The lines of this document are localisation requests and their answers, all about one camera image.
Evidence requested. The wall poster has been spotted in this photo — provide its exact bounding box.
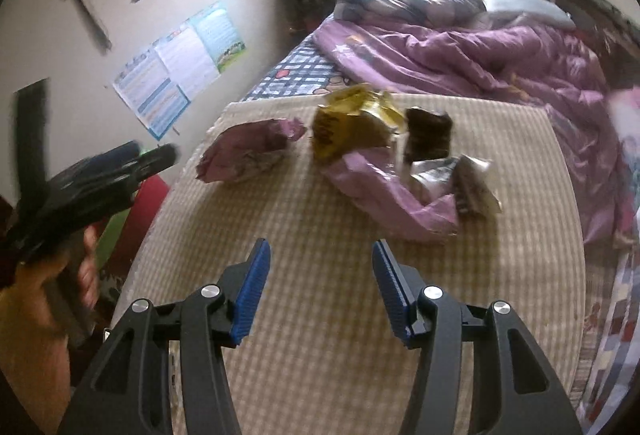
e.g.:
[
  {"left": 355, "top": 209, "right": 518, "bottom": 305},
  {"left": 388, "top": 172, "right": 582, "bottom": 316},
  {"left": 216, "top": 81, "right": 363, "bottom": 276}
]
[{"left": 111, "top": 0, "right": 248, "bottom": 142}]

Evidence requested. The person's left forearm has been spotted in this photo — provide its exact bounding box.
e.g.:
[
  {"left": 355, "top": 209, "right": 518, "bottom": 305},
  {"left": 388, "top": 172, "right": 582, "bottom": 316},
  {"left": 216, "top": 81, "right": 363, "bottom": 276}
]
[{"left": 0, "top": 295, "right": 98, "bottom": 435}]

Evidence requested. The person's left hand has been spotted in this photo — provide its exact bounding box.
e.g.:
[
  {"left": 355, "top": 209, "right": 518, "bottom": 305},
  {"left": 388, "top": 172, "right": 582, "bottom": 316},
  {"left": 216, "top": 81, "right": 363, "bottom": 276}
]
[{"left": 0, "top": 224, "right": 101, "bottom": 333}]

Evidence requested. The pink printed cloth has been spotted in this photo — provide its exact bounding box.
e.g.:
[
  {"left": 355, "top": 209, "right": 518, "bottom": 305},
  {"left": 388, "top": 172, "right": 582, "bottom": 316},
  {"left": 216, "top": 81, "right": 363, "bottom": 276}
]
[{"left": 607, "top": 85, "right": 640, "bottom": 151}]

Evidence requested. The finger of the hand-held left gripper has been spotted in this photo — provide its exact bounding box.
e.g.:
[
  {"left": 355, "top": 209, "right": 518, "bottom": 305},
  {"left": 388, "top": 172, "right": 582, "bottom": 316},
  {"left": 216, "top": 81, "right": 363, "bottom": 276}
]
[
  {"left": 107, "top": 144, "right": 181, "bottom": 188},
  {"left": 75, "top": 141, "right": 143, "bottom": 176}
]

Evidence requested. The dark brown snack wrapper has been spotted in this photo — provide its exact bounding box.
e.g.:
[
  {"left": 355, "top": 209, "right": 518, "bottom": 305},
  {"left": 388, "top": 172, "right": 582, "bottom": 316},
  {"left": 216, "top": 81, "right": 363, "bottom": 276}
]
[{"left": 404, "top": 106, "right": 454, "bottom": 164}]

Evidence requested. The purple snack wrapper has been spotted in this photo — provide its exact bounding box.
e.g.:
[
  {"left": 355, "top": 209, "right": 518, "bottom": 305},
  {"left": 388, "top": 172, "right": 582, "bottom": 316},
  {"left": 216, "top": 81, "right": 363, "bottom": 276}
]
[{"left": 196, "top": 116, "right": 308, "bottom": 184}]

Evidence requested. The pink plastic bag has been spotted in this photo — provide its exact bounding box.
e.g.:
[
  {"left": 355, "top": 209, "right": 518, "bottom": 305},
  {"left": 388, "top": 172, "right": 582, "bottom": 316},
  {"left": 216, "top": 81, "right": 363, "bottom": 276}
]
[{"left": 322, "top": 151, "right": 461, "bottom": 243}]

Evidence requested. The red bin with green rim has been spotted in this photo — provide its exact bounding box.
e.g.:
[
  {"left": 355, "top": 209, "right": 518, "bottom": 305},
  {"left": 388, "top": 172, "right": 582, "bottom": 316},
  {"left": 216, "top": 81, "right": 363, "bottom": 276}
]
[{"left": 95, "top": 175, "right": 173, "bottom": 276}]

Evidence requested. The dark wooden headboard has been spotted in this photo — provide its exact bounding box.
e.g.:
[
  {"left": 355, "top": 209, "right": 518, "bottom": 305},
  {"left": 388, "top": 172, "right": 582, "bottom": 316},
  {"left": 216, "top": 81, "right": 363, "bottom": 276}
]
[{"left": 550, "top": 0, "right": 640, "bottom": 81}]

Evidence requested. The purple duvet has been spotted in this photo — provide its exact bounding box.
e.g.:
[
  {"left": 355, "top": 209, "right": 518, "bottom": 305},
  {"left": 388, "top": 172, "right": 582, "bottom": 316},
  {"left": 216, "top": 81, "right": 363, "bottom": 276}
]
[{"left": 312, "top": 15, "right": 626, "bottom": 246}]

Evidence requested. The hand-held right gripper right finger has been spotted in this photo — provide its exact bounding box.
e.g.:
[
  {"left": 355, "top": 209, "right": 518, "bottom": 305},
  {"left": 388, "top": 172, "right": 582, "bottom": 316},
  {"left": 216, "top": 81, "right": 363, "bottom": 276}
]
[{"left": 371, "top": 239, "right": 583, "bottom": 435}]

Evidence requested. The floral patterned cloth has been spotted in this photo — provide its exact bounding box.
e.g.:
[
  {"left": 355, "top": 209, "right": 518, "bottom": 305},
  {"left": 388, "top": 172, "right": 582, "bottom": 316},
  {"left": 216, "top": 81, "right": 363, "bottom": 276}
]
[{"left": 97, "top": 265, "right": 128, "bottom": 313}]

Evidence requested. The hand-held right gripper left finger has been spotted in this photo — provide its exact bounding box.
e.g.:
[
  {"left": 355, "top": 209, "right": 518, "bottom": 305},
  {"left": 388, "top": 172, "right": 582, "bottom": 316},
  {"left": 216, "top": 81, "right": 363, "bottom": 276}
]
[{"left": 57, "top": 237, "right": 273, "bottom": 435}]

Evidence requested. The dark bedside shelf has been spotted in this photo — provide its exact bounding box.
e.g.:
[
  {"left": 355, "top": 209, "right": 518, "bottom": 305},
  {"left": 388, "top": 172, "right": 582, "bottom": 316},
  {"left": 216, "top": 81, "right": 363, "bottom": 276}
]
[{"left": 276, "top": 0, "right": 346, "bottom": 36}]

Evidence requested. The checkered bed sheet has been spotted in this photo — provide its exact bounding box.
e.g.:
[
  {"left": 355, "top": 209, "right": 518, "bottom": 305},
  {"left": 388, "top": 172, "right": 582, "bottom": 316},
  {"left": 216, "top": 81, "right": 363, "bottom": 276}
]
[{"left": 242, "top": 38, "right": 640, "bottom": 426}]

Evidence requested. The yellow gold snack wrapper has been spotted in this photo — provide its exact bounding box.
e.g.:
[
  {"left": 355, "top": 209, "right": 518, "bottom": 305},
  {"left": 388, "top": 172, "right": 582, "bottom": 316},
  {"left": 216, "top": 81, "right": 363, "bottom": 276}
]
[{"left": 311, "top": 84, "right": 407, "bottom": 162}]

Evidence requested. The pale pillow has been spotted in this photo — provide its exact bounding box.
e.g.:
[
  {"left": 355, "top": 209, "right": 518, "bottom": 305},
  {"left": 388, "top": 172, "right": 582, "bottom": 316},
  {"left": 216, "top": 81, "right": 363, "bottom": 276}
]
[{"left": 480, "top": 0, "right": 576, "bottom": 30}]

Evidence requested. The metal wall bracket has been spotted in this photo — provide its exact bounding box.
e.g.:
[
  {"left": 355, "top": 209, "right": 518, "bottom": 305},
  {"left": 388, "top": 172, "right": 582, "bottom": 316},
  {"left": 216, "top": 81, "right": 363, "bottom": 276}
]
[{"left": 61, "top": 0, "right": 113, "bottom": 51}]

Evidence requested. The silver white snack wrapper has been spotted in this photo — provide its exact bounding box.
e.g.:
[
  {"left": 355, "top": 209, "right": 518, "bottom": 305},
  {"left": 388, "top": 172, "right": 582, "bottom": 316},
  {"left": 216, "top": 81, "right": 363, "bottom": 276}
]
[{"left": 410, "top": 154, "right": 502, "bottom": 219}]

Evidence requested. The beige checkered mat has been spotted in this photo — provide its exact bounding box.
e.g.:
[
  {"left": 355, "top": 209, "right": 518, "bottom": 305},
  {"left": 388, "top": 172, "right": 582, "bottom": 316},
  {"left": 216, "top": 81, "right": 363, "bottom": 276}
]
[{"left": 107, "top": 92, "right": 587, "bottom": 435}]

